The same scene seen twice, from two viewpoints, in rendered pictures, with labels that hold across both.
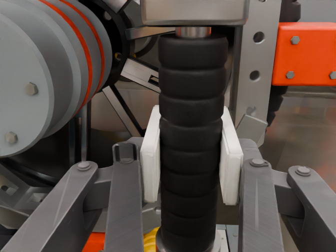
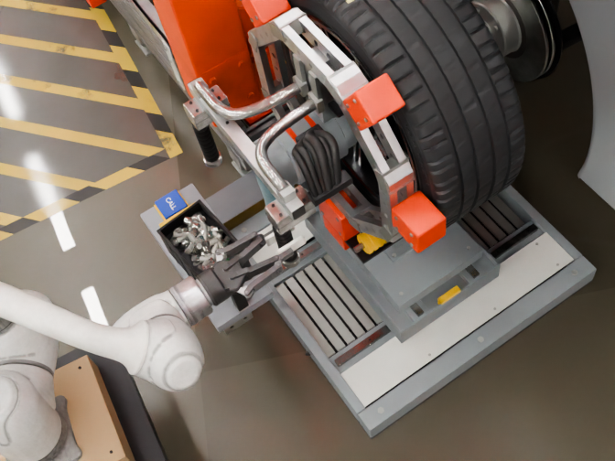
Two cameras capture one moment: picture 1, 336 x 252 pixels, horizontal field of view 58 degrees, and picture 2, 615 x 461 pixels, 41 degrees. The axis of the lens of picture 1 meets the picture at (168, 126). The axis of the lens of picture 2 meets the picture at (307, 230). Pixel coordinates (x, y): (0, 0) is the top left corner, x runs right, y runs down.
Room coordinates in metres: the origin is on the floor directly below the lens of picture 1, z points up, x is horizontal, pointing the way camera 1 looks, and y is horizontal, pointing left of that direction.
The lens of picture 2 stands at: (-0.18, -0.85, 2.32)
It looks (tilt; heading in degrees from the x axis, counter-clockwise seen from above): 59 degrees down; 64
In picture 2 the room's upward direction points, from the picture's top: 14 degrees counter-clockwise
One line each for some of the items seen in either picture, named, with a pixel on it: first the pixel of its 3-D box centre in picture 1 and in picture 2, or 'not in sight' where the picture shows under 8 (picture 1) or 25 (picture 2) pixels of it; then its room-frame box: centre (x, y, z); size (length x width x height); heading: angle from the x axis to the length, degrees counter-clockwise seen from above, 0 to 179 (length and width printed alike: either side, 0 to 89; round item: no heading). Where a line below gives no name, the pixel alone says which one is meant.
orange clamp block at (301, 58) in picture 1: (303, 52); (418, 221); (0.39, -0.17, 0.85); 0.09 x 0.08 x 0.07; 86
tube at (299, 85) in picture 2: not in sight; (246, 76); (0.29, 0.25, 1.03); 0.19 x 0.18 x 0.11; 176
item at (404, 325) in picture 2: not in sight; (398, 244); (0.58, 0.14, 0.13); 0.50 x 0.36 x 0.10; 86
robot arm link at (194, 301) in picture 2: not in sight; (192, 299); (-0.07, 0.00, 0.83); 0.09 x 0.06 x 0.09; 86
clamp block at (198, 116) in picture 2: not in sight; (207, 107); (0.21, 0.32, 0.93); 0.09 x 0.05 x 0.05; 176
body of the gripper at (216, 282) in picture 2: not in sight; (222, 280); (0.01, 0.00, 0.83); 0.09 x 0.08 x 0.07; 176
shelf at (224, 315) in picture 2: not in sight; (204, 254); (0.06, 0.32, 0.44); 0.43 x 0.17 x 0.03; 86
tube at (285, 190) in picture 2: not in sight; (297, 135); (0.28, 0.05, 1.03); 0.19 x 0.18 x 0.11; 176
